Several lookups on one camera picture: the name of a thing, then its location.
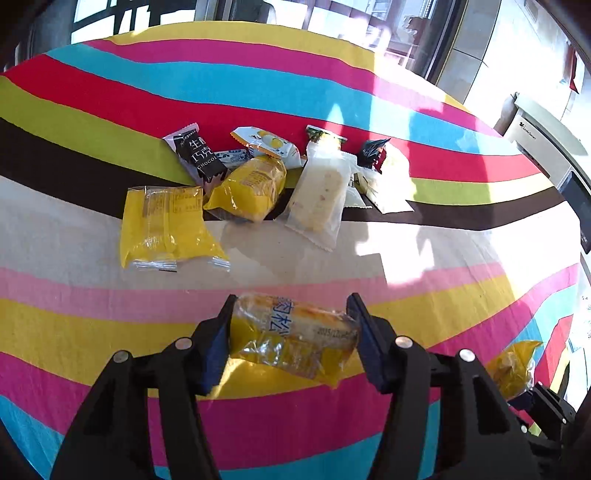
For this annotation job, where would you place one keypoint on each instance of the plump yellow bread packet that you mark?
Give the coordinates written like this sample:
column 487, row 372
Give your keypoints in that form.
column 249, row 189

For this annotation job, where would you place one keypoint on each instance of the black chocolate packet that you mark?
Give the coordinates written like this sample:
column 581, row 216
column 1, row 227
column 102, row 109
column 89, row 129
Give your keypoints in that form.
column 198, row 154

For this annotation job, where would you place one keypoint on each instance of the flat yellow snack packet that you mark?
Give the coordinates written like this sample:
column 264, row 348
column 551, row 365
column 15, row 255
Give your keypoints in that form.
column 161, row 230

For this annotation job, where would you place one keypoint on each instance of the red hanging decoration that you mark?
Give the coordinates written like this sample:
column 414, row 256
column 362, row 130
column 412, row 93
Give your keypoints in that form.
column 576, row 69

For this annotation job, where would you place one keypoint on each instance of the white orange lemon packet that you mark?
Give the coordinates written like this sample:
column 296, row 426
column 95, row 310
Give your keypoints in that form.
column 270, row 143

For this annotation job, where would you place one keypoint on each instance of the striped colourful tablecloth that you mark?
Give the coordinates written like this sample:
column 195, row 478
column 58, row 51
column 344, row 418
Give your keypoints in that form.
column 138, row 92

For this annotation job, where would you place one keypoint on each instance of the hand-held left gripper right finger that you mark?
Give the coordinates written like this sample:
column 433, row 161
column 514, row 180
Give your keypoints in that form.
column 369, row 344

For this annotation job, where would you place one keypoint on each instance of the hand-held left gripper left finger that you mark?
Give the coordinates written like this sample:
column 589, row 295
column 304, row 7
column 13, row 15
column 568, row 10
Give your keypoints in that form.
column 217, row 353

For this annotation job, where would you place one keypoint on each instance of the small black candy packet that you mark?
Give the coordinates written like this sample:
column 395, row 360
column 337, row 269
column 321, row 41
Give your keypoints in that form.
column 373, row 152

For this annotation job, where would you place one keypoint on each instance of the yellow clear bread packet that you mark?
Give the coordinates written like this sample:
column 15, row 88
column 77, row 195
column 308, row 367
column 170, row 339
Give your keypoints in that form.
column 286, row 341

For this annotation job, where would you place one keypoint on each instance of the dark window frame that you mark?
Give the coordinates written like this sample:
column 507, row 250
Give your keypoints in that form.
column 138, row 14

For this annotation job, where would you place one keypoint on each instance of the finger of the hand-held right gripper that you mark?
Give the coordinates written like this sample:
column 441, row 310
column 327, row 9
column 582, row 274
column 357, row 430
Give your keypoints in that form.
column 549, row 408

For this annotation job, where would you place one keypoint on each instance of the white green snack packet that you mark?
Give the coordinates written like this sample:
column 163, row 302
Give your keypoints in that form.
column 390, row 187

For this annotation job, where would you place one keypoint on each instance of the clear white bread packet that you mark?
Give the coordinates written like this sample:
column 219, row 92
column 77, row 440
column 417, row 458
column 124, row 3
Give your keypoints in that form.
column 318, row 198

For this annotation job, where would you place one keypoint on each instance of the white cardboard box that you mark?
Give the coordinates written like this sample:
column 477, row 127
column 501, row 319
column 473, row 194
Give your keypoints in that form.
column 542, row 138

